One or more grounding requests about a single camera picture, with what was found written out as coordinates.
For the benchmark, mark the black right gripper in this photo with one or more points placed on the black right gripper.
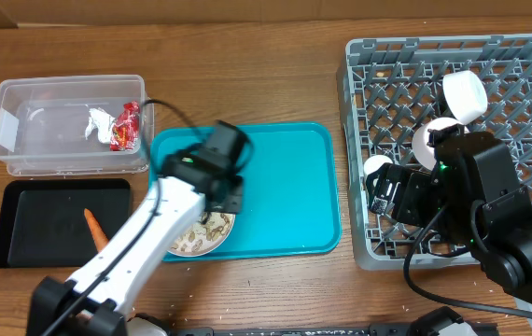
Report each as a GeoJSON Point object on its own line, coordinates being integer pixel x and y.
{"type": "Point", "coordinates": [388, 188]}

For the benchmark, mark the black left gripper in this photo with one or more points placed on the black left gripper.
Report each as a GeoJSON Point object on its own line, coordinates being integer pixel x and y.
{"type": "Point", "coordinates": [233, 202]}

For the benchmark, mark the pink plate with food scraps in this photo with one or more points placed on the pink plate with food scraps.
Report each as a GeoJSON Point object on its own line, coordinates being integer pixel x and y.
{"type": "Point", "coordinates": [204, 236]}

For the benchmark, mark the pink bowl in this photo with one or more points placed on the pink bowl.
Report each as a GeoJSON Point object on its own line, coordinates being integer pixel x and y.
{"type": "Point", "coordinates": [424, 153]}

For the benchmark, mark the cream plastic cup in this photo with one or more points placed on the cream plastic cup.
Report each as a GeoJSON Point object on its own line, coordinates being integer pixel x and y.
{"type": "Point", "coordinates": [371, 167]}

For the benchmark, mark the white bowl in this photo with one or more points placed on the white bowl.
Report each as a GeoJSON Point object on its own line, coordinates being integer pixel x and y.
{"type": "Point", "coordinates": [465, 96]}

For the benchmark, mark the red snack wrapper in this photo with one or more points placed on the red snack wrapper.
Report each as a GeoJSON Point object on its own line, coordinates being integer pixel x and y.
{"type": "Point", "coordinates": [125, 128]}

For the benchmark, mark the orange carrot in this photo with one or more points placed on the orange carrot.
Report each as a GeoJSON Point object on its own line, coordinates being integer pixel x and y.
{"type": "Point", "coordinates": [97, 234]}

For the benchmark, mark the white tissue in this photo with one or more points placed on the white tissue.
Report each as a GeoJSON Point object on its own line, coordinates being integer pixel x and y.
{"type": "Point", "coordinates": [101, 122]}

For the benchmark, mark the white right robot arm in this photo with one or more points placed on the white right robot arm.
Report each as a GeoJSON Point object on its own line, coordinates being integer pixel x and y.
{"type": "Point", "coordinates": [471, 198]}

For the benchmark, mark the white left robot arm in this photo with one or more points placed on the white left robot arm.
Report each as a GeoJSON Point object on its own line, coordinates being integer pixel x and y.
{"type": "Point", "coordinates": [97, 299]}

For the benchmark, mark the teal plastic tray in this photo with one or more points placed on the teal plastic tray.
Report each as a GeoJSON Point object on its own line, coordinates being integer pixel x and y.
{"type": "Point", "coordinates": [290, 202]}

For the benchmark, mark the grey plastic dish rack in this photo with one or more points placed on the grey plastic dish rack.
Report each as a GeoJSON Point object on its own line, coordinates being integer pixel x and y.
{"type": "Point", "coordinates": [389, 87]}

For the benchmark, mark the black tray bin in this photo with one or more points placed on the black tray bin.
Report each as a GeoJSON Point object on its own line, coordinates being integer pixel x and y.
{"type": "Point", "coordinates": [42, 222]}

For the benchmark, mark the clear plastic bin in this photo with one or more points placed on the clear plastic bin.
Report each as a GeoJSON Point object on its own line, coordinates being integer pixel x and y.
{"type": "Point", "coordinates": [43, 119]}

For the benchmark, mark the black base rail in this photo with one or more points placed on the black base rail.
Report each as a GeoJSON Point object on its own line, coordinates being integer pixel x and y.
{"type": "Point", "coordinates": [440, 322]}

